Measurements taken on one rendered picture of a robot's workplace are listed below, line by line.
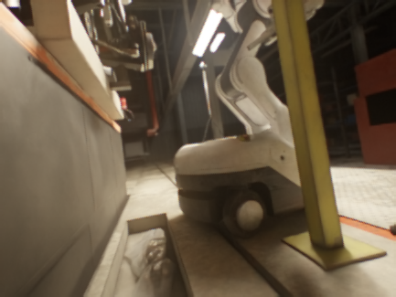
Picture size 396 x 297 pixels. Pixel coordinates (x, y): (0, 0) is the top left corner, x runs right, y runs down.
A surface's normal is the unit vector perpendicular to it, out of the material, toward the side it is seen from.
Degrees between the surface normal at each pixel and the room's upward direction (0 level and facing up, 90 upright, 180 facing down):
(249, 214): 90
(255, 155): 90
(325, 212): 90
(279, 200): 90
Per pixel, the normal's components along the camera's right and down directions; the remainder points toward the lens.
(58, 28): 0.18, -0.07
